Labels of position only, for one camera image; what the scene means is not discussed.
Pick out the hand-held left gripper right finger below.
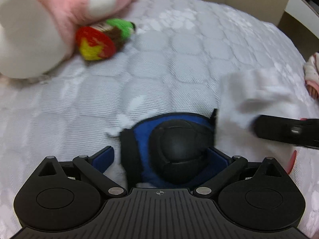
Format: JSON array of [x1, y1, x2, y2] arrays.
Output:
[[193, 147, 286, 197]]

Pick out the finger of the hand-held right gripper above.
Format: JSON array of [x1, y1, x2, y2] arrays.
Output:
[[254, 115, 319, 151]]

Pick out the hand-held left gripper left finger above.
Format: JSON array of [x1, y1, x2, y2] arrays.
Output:
[[37, 146, 127, 197]]

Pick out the blue and black knee pad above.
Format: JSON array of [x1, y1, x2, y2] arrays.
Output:
[[120, 108, 231, 190]]

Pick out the white cloth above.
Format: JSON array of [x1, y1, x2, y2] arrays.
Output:
[[217, 70, 303, 142]]

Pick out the white and red rocket plush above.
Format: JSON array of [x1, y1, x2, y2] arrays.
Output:
[[287, 149, 297, 175]]

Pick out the pink doll at edge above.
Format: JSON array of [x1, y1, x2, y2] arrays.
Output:
[[304, 52, 319, 97]]

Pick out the grey quilted mattress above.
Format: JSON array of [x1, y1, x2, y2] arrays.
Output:
[[0, 0, 319, 239]]

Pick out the small crochet doll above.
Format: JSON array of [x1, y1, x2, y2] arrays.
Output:
[[76, 19, 137, 61]]

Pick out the pink and white plush toy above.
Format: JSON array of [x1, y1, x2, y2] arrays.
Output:
[[0, 0, 144, 80]]

